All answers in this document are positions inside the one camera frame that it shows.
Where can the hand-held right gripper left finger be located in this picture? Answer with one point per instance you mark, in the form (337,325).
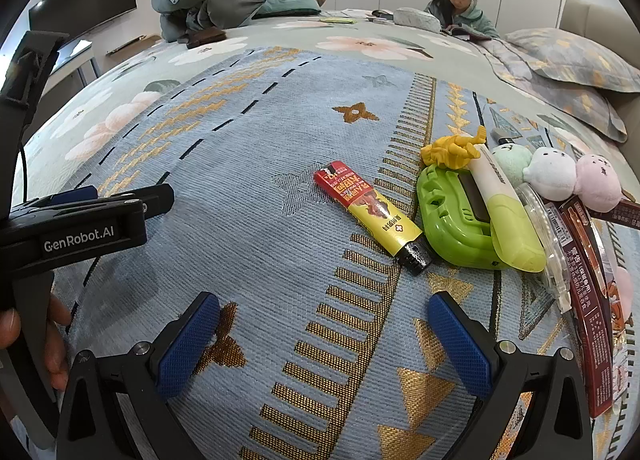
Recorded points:
(187,345)

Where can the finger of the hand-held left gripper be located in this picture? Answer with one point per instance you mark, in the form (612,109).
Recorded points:
(75,194)
(150,197)

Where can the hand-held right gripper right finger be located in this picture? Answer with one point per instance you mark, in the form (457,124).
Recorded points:
(462,345)

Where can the dark red snack packet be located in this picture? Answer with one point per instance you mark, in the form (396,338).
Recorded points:
(582,330)

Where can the three-colour dumpling plush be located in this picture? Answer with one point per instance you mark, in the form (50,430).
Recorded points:
(550,173)

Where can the person's left hand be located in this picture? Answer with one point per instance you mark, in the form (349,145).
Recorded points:
(56,340)

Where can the green plastic toy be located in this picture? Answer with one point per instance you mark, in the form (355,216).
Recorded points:
(445,227)

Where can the yellow-green highlighter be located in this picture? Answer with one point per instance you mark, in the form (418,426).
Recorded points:
(510,220)

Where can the clear correction tape dispenser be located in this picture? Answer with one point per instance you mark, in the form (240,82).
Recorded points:
(545,232)

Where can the blue patterned mat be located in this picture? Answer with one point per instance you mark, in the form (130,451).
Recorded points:
(280,130)

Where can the wooden shelf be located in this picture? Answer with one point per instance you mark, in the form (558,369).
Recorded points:
(132,44)

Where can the red yellow ointment tube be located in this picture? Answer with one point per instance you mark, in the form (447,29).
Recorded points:
(372,210)

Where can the brown pouch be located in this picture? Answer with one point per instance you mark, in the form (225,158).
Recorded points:
(205,37)

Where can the yellow toy figure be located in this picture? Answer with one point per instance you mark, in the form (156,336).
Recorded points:
(450,148)

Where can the brown snack packet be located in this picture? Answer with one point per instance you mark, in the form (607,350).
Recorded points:
(622,212)

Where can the grey utility knife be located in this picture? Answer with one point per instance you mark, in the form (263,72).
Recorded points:
(502,136)

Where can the floral bedsheet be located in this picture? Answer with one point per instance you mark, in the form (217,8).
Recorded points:
(310,33)

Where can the papers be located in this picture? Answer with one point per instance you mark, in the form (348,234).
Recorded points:
(350,16)

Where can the grey floral pillow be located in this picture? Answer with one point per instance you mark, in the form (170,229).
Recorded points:
(555,90)
(575,53)

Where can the open book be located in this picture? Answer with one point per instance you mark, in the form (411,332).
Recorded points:
(465,33)

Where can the grey pencil case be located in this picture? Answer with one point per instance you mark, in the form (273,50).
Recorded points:
(415,19)

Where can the beige headboard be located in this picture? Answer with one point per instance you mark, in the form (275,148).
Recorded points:
(595,15)

